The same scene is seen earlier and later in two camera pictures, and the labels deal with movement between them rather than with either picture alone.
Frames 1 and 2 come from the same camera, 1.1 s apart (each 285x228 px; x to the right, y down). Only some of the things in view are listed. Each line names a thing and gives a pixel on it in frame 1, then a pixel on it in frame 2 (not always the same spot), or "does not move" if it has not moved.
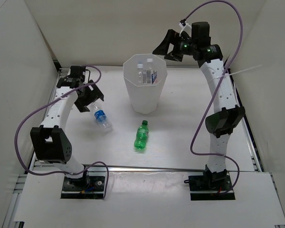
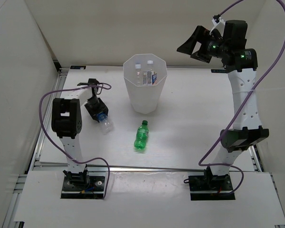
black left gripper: [81, 105] to [102, 107]
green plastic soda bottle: [141, 135] does not move
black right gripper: [171, 37] to [200, 33]
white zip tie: [227, 74] to [220, 25]
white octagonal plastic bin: [144, 98] does not move
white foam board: [151, 198] does not move
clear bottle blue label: [100, 116] does not move
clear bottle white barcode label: [149, 73] does not move
